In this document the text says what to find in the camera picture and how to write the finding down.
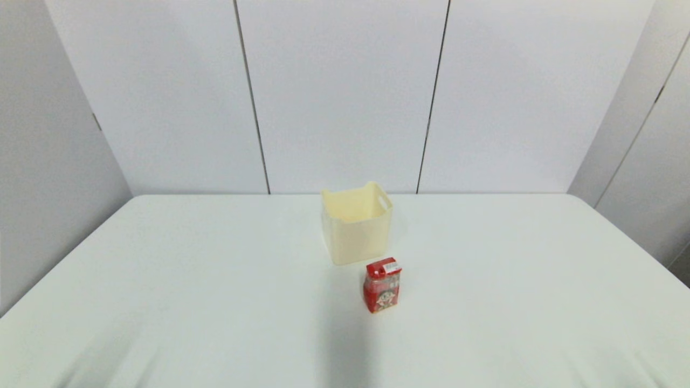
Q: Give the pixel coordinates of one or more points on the cream plastic storage bin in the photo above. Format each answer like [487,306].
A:
[356,237]

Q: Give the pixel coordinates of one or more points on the red milk carton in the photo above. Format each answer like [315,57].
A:
[381,291]

